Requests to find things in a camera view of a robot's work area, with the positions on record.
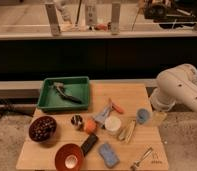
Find light blue grey object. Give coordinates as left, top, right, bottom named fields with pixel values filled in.
left=93, top=105, right=112, bottom=125

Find red bowl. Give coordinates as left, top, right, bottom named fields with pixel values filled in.
left=55, top=143, right=84, bottom=171

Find orange ball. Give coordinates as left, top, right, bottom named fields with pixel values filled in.
left=84, top=119, right=97, bottom=134

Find green plastic tray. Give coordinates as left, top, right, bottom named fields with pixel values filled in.
left=37, top=76, right=90, bottom=112

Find grey metal post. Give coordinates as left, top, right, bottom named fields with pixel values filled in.
left=111, top=2, right=121, bottom=35
left=45, top=1, right=61, bottom=36

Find left grey metal post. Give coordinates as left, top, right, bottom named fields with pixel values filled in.
left=45, top=1, right=61, bottom=36

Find white round container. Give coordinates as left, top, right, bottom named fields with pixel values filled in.
left=105, top=116, right=121, bottom=135

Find grey tool in tray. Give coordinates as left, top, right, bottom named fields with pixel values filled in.
left=53, top=82, right=82, bottom=104

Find orange marker pen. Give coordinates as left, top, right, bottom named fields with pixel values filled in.
left=109, top=98, right=124, bottom=114

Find black machine in background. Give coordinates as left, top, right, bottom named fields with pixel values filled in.
left=143, top=0, right=197, bottom=29

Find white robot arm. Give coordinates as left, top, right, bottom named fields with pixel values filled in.
left=150, top=64, right=197, bottom=113

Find blue sponge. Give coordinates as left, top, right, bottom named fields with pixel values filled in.
left=98, top=143, right=119, bottom=168

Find metal tongs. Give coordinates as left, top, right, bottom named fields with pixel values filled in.
left=130, top=147, right=153, bottom=171

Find dark brown speckled bowl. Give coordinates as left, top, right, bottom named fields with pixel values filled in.
left=29, top=116, right=57, bottom=142

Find right grey metal post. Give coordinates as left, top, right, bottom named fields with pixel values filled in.
left=111, top=2, right=121, bottom=35

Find blue round lid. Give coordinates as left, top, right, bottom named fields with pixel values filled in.
left=136, top=108, right=150, bottom=124

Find black eraser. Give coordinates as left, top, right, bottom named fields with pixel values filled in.
left=81, top=134, right=98, bottom=156

